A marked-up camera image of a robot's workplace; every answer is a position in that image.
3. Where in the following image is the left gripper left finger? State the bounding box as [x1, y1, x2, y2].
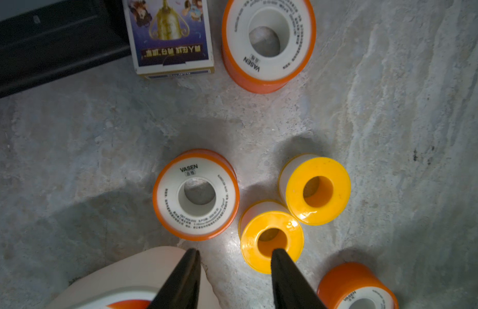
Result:
[147, 248, 201, 309]

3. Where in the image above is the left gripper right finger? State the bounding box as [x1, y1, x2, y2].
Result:
[271, 248, 326, 309]

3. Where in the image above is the white storage box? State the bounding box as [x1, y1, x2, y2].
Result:
[48, 247, 220, 308]

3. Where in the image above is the orange tape roll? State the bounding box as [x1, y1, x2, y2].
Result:
[153, 149, 240, 242]
[222, 0, 316, 94]
[317, 262, 399, 309]
[68, 287, 159, 308]

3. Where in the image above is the orange tape roll top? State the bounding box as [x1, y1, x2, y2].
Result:
[222, 0, 316, 94]

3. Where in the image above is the yellow tape roll upper left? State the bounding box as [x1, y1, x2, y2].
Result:
[238, 200, 305, 274]

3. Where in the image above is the yellow tape roll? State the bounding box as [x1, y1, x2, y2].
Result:
[278, 154, 351, 226]
[238, 200, 305, 274]

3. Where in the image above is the yellow tape roll upper right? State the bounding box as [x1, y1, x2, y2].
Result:
[278, 154, 351, 226]

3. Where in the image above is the purple card box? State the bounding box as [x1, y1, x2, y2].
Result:
[123, 0, 215, 80]

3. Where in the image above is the black chessboard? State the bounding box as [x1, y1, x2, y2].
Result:
[0, 0, 130, 99]

